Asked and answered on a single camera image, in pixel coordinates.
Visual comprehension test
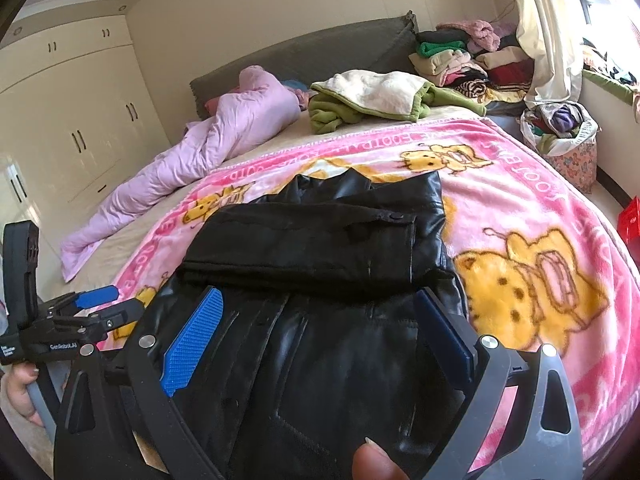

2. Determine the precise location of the green window seat cushion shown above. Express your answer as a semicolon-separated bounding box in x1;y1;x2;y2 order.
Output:
582;35;640;126

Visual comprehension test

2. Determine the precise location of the patterned bag of clothes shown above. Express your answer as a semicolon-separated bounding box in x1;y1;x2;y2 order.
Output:
520;102;600;193

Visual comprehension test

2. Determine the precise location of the lilac duvet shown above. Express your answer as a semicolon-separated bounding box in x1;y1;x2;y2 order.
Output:
60;65;301;281

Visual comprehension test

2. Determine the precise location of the cream curtain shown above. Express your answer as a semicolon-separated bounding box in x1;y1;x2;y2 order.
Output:
510;0;586;106

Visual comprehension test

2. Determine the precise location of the green fleece garment white lining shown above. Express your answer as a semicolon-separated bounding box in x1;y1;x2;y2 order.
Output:
307;70;487;135

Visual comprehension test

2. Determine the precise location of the person's left hand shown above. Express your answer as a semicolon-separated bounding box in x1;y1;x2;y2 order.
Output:
0;362;45;428

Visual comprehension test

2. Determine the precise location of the grey headboard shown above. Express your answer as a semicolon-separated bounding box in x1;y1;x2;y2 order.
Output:
189;10;420;118

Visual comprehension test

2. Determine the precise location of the red crate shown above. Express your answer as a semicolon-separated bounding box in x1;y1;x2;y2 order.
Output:
616;197;640;251

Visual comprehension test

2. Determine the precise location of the black leather jacket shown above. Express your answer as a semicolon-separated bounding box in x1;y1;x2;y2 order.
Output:
145;169;468;480

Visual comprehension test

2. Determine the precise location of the pile of folded clothes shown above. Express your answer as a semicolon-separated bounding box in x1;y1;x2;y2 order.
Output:
410;20;538;106

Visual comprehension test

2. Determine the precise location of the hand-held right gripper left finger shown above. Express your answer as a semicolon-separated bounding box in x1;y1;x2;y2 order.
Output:
52;285;226;480

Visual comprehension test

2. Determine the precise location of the cream wardrobe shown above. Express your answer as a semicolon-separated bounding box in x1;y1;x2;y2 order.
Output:
0;15;171;226

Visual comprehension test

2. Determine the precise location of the person's right hand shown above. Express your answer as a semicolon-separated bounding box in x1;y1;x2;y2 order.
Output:
351;437;411;480

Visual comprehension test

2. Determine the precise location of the beige bed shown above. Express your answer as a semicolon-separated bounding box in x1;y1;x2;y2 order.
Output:
60;100;526;291

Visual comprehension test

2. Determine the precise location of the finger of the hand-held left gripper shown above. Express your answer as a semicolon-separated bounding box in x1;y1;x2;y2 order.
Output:
92;300;146;333
47;285;120;316

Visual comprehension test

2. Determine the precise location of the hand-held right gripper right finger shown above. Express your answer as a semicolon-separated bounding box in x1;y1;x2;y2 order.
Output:
412;287;583;480

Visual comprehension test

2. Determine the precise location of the pink printed blanket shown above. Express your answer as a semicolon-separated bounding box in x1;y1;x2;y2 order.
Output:
97;116;638;461

